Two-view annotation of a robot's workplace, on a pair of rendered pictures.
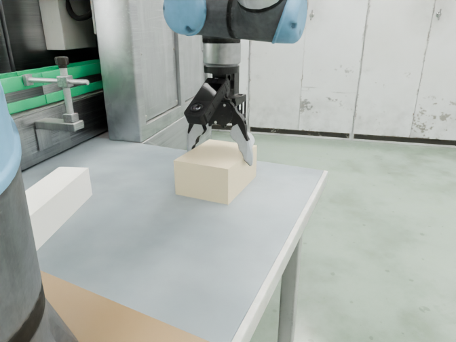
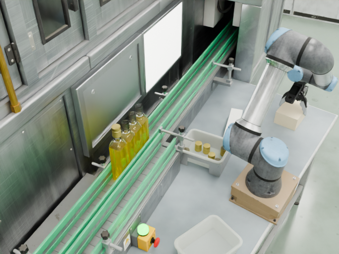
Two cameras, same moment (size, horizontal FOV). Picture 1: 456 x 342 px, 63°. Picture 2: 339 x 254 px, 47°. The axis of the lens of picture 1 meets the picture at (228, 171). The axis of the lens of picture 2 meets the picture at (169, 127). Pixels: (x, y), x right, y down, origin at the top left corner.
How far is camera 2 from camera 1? 148 cm
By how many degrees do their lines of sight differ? 21
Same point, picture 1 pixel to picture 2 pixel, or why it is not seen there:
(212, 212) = (289, 133)
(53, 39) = (208, 21)
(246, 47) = not seen: outside the picture
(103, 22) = (243, 30)
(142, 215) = (264, 132)
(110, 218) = not seen: hidden behind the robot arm
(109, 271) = not seen: hidden behind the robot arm
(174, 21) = (290, 77)
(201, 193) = (284, 124)
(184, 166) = (279, 114)
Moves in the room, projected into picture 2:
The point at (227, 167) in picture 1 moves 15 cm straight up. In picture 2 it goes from (297, 118) to (303, 94)
